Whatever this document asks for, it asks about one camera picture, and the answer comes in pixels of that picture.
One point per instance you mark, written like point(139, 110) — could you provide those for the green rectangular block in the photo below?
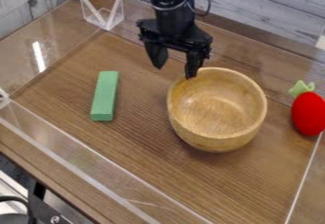
point(104, 94)

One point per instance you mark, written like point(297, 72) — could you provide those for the black metal table clamp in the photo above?
point(45, 215)

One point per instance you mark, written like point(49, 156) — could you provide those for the clear acrylic tray wall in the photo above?
point(103, 190)

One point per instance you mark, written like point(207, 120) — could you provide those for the clear acrylic corner bracket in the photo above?
point(104, 18)

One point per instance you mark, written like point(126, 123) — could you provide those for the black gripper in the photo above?
point(171, 30)

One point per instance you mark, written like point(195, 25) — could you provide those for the light wooden bowl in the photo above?
point(216, 109)

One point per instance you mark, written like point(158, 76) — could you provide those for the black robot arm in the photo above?
point(174, 31)

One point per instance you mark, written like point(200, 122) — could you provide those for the red plush strawberry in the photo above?
point(307, 109)

